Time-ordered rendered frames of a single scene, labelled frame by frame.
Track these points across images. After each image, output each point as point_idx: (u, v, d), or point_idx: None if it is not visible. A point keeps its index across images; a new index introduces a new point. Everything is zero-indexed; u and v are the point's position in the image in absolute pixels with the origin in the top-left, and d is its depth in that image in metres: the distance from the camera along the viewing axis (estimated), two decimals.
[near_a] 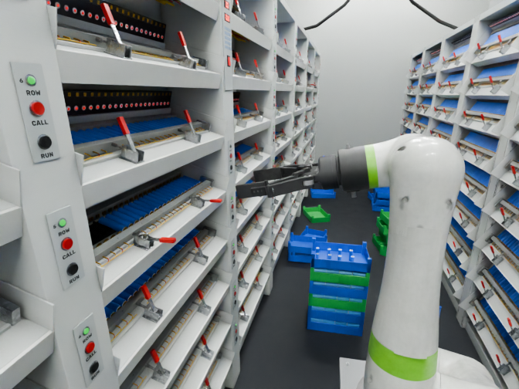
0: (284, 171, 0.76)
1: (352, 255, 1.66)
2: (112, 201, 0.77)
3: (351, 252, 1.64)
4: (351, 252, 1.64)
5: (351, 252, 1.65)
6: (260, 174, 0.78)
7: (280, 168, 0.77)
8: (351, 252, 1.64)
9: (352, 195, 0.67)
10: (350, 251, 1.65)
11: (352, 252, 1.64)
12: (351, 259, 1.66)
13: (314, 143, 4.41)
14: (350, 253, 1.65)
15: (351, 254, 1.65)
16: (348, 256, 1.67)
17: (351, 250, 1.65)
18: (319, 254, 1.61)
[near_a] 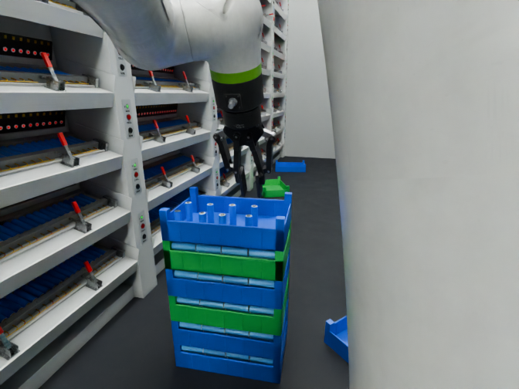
0: (257, 164, 0.69)
1: (257, 218, 0.80)
2: None
3: (253, 208, 0.78)
4: (253, 210, 0.79)
5: (252, 211, 0.79)
6: None
7: None
8: (253, 209, 0.78)
9: (229, 106, 0.53)
10: (251, 208, 0.79)
11: (255, 209, 0.79)
12: (254, 225, 0.80)
13: (283, 108, 3.55)
14: (251, 213, 0.79)
15: (254, 214, 0.79)
16: None
17: (252, 206, 0.79)
18: (181, 213, 0.75)
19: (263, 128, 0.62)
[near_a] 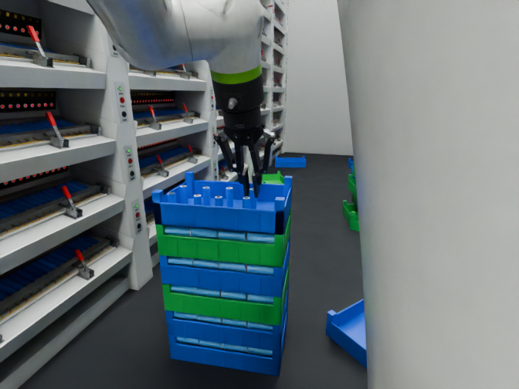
0: (254, 164, 0.69)
1: (256, 201, 0.76)
2: None
3: (252, 191, 0.75)
4: (252, 193, 0.75)
5: (251, 194, 0.75)
6: None
7: None
8: (252, 192, 0.75)
9: (229, 106, 0.53)
10: (249, 191, 0.75)
11: (253, 192, 0.75)
12: None
13: (283, 103, 3.51)
14: (249, 196, 0.75)
15: (252, 197, 0.75)
16: None
17: (251, 189, 0.75)
18: (174, 195, 0.71)
19: (263, 128, 0.62)
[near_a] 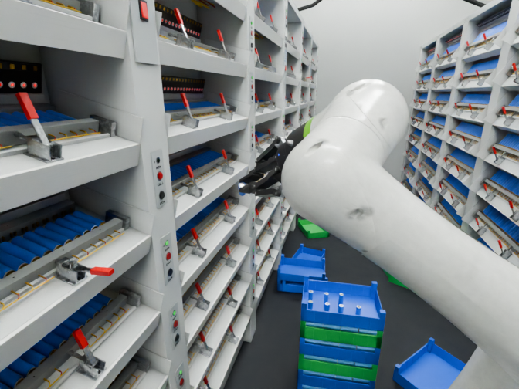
0: (261, 170, 0.68)
1: None
2: None
3: (245, 185, 0.75)
4: None
5: None
6: (245, 180, 0.74)
7: (256, 171, 0.69)
8: None
9: None
10: None
11: (245, 184, 0.75)
12: None
13: None
14: None
15: None
16: (241, 193, 0.78)
17: (243, 186, 0.75)
18: (313, 302, 1.17)
19: None
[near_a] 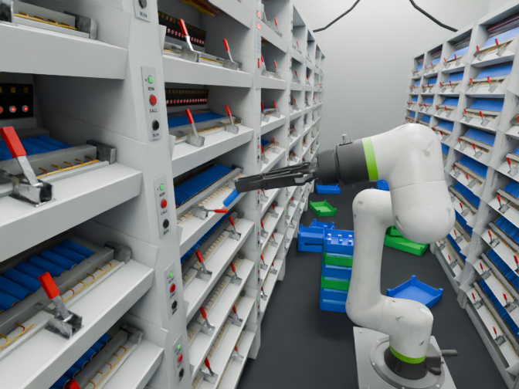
0: None
1: (230, 196, 0.74)
2: None
3: None
4: None
5: (235, 187, 0.74)
6: (244, 187, 0.73)
7: None
8: None
9: (343, 136, 0.64)
10: None
11: None
12: (225, 198, 0.76)
13: (319, 141, 4.56)
14: (235, 190, 0.75)
15: (233, 190, 0.74)
16: (232, 197, 0.76)
17: None
18: (331, 239, 1.76)
19: (310, 177, 0.64)
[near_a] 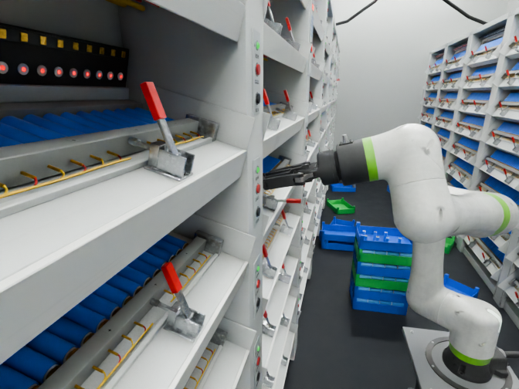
0: None
1: None
2: None
3: None
4: None
5: None
6: None
7: None
8: None
9: (343, 136, 0.65)
10: None
11: None
12: None
13: (332, 139, 4.49)
14: None
15: None
16: None
17: None
18: (367, 236, 1.69)
19: (310, 177, 0.65)
